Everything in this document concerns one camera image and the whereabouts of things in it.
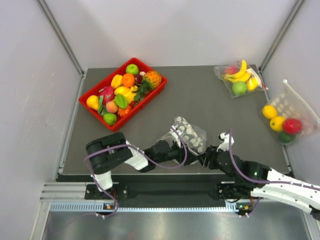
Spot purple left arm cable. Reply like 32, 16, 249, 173
83, 127, 189, 223

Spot yellow lemon upper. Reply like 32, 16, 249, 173
262, 105, 278, 120

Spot yellow fake bell pepper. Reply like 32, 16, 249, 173
110, 74, 123, 89

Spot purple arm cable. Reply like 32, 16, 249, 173
227, 128, 320, 218
83, 127, 189, 223

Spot yellow fruit in bag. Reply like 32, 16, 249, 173
246, 77, 259, 92

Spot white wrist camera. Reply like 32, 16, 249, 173
217, 132, 235, 152
169, 126, 182, 148

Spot red fruit in bag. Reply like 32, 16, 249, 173
224, 65, 240, 75

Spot clear polka dot zip bag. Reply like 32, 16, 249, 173
159, 116, 207, 161

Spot clear zip bag with bananas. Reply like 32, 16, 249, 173
213, 59, 269, 99

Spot green fruit in right bag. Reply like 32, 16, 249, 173
277, 131, 296, 144

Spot dark red fake plum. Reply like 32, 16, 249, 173
134, 74, 143, 85

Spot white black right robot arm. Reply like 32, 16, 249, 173
199, 146, 320, 221

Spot pink fake dragon fruit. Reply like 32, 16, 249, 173
97, 86, 116, 116

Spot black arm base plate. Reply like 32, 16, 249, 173
85, 173, 250, 201

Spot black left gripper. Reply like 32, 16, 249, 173
155, 138, 197, 166

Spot yellow fake pear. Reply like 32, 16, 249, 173
86, 95, 100, 111

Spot red peach fake fruit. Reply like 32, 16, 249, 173
105, 100, 118, 114

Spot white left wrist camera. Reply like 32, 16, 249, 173
169, 126, 182, 148

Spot yellow lemon lower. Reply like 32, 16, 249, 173
269, 116, 286, 132

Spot yellow bananas in bag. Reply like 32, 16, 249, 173
222, 60, 251, 83

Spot grey slotted cable duct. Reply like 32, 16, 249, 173
49, 201, 253, 213

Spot dotted zip bag at right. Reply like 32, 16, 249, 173
258, 79, 320, 146

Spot green fake lime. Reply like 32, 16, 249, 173
103, 113, 117, 126

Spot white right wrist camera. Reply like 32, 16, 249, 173
217, 132, 235, 152

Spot yellow lemon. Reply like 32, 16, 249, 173
262, 105, 278, 120
269, 116, 286, 132

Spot yellow fake banana bunch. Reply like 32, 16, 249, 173
114, 85, 138, 104

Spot green apple in bag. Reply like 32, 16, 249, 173
232, 81, 247, 96

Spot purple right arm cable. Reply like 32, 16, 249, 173
227, 128, 320, 218

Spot fake pineapple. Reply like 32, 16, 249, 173
134, 70, 162, 102

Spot orange fake carved fruit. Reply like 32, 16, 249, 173
117, 105, 133, 118

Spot green fake apple in tray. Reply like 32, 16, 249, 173
125, 63, 140, 75

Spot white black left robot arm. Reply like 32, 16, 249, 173
85, 132, 197, 199

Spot green fake fruit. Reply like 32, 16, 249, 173
114, 94, 128, 109

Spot white fake garlic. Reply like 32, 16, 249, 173
139, 71, 146, 77

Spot red fake apple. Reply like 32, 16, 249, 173
282, 118, 303, 135

